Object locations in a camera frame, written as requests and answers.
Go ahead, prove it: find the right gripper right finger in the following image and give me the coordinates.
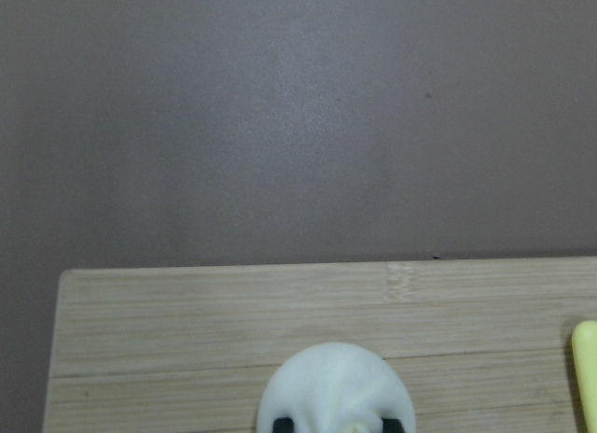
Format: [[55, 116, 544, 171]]
[[382, 418, 404, 433]]

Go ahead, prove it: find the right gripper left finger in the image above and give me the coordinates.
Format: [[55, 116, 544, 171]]
[[272, 417, 293, 433]]

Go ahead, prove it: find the yellow plastic knife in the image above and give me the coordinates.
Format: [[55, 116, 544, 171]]
[[571, 320, 596, 433]]

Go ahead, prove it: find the bamboo cutting board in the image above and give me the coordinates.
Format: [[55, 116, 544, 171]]
[[43, 257, 596, 432]]

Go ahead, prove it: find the white steamed bun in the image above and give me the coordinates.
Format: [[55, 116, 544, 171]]
[[256, 342, 417, 432]]

